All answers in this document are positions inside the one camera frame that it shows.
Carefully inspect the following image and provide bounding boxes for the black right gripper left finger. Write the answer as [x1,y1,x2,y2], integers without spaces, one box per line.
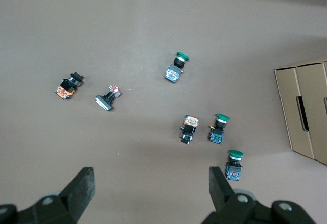
[0,167,96,224]

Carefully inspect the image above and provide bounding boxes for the black flat head indicator switch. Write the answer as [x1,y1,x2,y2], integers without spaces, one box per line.
[95,85,121,112]

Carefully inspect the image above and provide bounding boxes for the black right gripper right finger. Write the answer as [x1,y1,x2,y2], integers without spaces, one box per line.
[201,166,316,224]

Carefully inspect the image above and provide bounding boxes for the black selector switch orange block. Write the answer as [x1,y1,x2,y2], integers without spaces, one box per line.
[179,114,200,145]
[54,72,85,102]

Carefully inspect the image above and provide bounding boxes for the brown table cover sheet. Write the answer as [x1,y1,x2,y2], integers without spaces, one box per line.
[0,0,327,224]

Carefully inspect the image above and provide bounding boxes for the green mushroom push button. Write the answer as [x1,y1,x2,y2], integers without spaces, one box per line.
[163,51,192,84]
[224,149,245,182]
[207,113,231,145]

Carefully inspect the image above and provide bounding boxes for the brown cardboard box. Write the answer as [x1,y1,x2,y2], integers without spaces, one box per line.
[273,57,327,166]

